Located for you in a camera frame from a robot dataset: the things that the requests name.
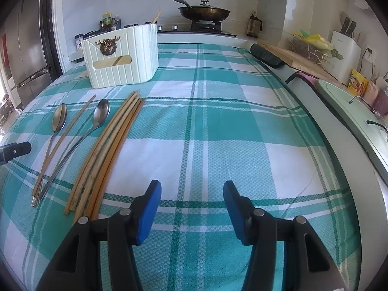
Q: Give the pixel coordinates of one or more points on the bundle of wooden chopsticks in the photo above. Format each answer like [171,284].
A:
[97,145]

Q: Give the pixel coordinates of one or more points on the black wok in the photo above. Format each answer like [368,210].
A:
[203,14]

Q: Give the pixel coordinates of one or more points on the black gas stove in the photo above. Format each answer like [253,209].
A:
[212,29]

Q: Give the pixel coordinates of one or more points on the black rolled mat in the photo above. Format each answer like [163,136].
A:
[266,56]

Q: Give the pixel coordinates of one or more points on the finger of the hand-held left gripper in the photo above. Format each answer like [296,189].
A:
[15,152]

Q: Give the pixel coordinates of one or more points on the blue label bottle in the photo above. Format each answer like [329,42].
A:
[118,22]

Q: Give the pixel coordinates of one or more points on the wall socket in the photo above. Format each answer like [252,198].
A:
[369,53]

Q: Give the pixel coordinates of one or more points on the yellow plastic bag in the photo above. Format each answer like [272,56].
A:
[316,40]

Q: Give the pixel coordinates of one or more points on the yellow printed packet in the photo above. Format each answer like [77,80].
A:
[358,81]

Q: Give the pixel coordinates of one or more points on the yellow-capped oil bottle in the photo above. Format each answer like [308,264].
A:
[106,21]

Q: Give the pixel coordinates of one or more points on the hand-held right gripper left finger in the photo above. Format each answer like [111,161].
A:
[150,215]

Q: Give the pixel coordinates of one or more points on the black-lidded spice jar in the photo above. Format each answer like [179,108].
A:
[79,41]

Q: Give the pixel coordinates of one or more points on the white knife block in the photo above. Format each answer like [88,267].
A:
[344,57]

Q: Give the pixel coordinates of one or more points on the steel spoon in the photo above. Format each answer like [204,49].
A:
[59,118]
[101,112]

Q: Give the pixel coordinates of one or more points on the mint green appliance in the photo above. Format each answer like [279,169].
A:
[345,106]

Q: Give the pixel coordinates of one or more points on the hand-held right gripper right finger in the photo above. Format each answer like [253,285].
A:
[235,215]

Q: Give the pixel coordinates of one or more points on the white ribbed utensil holder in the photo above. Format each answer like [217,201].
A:
[127,69]

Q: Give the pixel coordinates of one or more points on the glass wok lid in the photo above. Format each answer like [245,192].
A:
[205,6]

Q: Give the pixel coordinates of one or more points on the pink plastic cup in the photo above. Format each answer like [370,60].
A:
[379,97]

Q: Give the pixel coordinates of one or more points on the pink cloth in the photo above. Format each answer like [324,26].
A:
[309,80]

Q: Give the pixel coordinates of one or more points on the dark sauce bottle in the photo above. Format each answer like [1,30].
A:
[113,24]

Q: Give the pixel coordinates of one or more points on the steel refrigerator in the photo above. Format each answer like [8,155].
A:
[27,36]

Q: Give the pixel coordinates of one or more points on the wooden cutting board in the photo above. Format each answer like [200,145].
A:
[300,59]

